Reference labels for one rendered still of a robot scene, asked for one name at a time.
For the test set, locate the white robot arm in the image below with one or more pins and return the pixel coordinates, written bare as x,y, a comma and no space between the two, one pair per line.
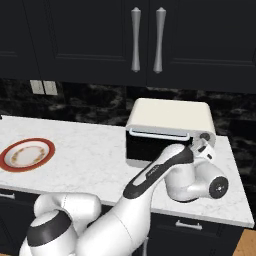
133,213

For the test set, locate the dark toaster oven knob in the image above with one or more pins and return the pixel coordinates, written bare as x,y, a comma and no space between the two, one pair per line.
205,136

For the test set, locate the red rimmed white plate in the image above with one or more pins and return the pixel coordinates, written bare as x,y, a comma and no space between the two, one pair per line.
27,154

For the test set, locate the beige wall switch plate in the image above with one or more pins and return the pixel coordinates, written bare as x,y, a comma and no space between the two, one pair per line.
37,87
50,87

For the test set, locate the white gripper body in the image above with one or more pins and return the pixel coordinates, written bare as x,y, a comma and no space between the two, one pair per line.
203,147

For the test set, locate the cream white toaster oven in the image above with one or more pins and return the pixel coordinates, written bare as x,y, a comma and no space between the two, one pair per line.
170,113

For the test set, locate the black upper cupboard door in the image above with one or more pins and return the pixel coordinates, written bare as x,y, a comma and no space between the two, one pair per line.
86,36
15,36
206,40

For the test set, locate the black drawer front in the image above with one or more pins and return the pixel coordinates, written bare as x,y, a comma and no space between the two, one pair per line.
213,233
16,201

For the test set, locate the black toaster oven door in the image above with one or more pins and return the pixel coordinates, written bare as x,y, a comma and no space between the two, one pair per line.
146,148

